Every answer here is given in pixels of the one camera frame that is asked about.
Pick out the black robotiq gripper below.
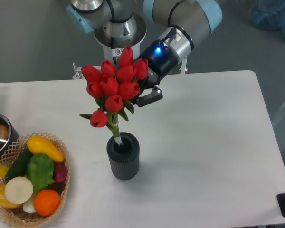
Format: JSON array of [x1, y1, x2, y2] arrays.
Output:
[[131, 39, 179, 107]]

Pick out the red tulip bouquet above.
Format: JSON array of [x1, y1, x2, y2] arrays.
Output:
[[80, 58, 148, 145]]

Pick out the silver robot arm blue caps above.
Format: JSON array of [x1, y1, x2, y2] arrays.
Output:
[[66, 0, 222, 107]]

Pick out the dark grey ribbed vase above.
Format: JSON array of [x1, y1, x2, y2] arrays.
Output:
[[106, 132, 140, 181]]

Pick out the purple red onion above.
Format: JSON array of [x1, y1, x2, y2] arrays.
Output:
[[53, 163, 67, 183]]

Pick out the yellow squash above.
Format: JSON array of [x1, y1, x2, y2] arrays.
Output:
[[27, 135, 65, 163]]

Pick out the green lettuce leaf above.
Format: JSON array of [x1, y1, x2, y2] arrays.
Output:
[[26, 153, 54, 196]]

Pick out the blue plastic bag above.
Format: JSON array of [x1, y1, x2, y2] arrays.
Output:
[[249, 0, 285, 39]]

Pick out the woven wicker basket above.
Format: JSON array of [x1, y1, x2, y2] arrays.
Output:
[[0, 133, 71, 228]]

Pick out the orange fruit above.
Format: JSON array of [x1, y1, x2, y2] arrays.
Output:
[[33, 189, 60, 216]]

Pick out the dark green cucumber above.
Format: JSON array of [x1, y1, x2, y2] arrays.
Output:
[[5, 147, 33, 182]]

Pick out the white round radish slice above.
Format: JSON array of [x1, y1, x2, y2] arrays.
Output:
[[4, 176, 33, 204]]

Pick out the white green onion stalk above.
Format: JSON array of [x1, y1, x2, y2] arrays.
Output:
[[22, 196, 36, 213]]

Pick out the yellow bell pepper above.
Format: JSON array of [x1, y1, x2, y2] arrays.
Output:
[[0, 184, 21, 209]]

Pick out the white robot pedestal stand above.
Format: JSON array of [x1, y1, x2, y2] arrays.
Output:
[[72, 47, 188, 79]]

